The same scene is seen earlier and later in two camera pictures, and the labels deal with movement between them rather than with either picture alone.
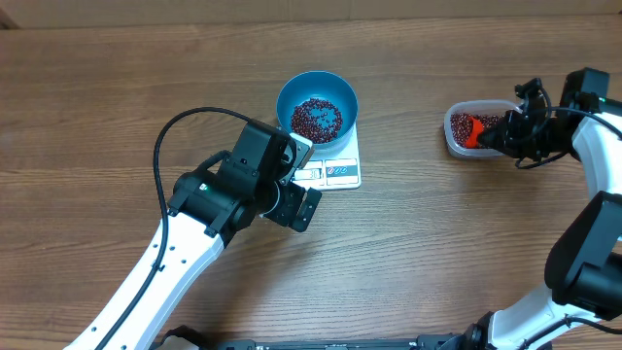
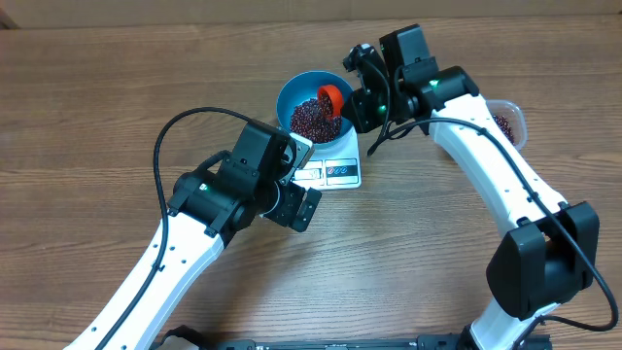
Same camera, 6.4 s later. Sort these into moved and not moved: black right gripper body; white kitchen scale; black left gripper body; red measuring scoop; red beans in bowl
Moved: black right gripper body; red measuring scoop
Not moved: red beans in bowl; white kitchen scale; black left gripper body
